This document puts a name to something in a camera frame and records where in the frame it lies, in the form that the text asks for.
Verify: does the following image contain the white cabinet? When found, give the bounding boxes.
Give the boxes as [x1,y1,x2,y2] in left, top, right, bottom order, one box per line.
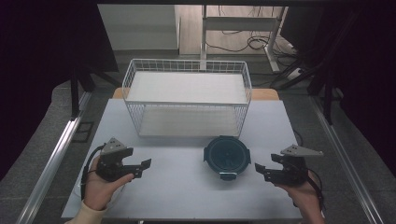
[97,4,182,51]

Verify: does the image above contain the white metal desk frame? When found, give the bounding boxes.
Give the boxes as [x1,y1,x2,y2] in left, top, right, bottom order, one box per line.
[200,4,290,74]

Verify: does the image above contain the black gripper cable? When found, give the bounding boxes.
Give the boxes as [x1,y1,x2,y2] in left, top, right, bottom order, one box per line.
[79,144,107,201]
[306,168,325,211]

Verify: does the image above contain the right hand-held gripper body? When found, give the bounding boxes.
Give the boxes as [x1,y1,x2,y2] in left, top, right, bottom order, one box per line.
[269,144,325,188]

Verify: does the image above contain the person's right hand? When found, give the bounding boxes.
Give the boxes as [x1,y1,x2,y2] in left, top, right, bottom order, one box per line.
[274,170,325,218]

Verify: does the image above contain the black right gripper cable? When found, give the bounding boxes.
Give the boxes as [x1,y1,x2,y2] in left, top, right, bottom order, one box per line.
[306,168,325,211]

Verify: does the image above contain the person's left hand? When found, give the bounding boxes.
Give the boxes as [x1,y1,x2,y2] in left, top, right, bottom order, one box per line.
[82,154,135,212]

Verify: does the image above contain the aluminium rail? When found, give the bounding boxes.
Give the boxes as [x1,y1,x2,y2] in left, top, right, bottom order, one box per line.
[310,92,385,224]
[14,92,92,224]

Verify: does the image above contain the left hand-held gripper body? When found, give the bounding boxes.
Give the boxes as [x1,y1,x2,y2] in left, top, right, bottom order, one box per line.
[95,137,134,183]

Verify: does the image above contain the dark round lidded container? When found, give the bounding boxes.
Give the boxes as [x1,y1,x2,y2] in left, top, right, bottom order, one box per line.
[203,134,252,182]

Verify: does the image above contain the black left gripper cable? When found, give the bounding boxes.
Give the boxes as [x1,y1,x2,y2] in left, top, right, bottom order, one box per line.
[79,144,107,201]

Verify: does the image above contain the white power strip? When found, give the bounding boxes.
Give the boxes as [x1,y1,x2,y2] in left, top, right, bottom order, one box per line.
[285,66,304,81]

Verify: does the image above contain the black floor plate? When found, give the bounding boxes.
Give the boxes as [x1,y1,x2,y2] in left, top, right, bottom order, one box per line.
[72,120,95,144]

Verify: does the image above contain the black metal stand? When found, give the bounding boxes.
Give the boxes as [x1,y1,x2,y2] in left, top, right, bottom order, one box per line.
[68,63,123,121]
[306,12,362,126]

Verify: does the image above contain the white wire storage rack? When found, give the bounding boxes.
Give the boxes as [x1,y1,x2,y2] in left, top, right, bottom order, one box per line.
[121,58,253,139]

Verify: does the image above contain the black floor cables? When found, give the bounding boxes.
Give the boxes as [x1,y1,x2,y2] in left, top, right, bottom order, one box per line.
[205,5,302,56]

